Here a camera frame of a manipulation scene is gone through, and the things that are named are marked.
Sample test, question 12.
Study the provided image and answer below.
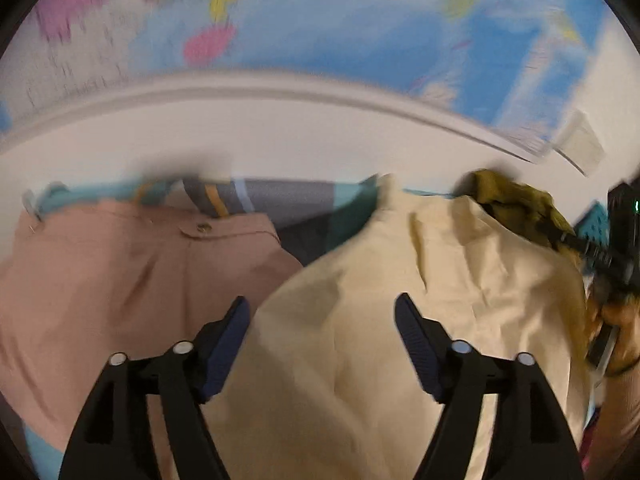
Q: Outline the person's right forearm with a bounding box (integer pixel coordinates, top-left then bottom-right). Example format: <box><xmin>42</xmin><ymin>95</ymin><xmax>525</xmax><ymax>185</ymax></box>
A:
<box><xmin>585</xmin><ymin>364</ymin><xmax>640</xmax><ymax>479</ymax></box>

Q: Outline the olive brown garment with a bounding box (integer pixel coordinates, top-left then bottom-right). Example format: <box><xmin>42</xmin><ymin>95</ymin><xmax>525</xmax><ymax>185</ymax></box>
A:
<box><xmin>469</xmin><ymin>169</ymin><xmax>580</xmax><ymax>266</ymax></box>

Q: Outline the colourful wall map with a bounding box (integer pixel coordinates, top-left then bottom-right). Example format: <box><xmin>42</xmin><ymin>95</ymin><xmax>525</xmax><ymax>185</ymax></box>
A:
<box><xmin>1</xmin><ymin>0</ymin><xmax>608</xmax><ymax>154</ymax></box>

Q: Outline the person's right hand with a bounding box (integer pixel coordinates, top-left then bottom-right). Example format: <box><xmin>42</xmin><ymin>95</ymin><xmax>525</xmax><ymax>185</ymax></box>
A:
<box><xmin>584</xmin><ymin>282</ymin><xmax>640</xmax><ymax>376</ymax></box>

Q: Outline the cream yellow garment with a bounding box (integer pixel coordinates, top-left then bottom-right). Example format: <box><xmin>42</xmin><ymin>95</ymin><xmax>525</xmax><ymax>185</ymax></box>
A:
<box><xmin>203</xmin><ymin>176</ymin><xmax>590</xmax><ymax>479</ymax></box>

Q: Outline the pink folded garment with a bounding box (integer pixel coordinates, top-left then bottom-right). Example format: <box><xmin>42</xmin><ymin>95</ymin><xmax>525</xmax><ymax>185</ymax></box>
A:
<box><xmin>1</xmin><ymin>200</ymin><xmax>300</xmax><ymax>450</ymax></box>

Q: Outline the teal grey patterned bedsheet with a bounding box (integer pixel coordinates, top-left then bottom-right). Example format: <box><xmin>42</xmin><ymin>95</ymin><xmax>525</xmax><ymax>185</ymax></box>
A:
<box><xmin>22</xmin><ymin>174</ymin><xmax>381</xmax><ymax>266</ymax></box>

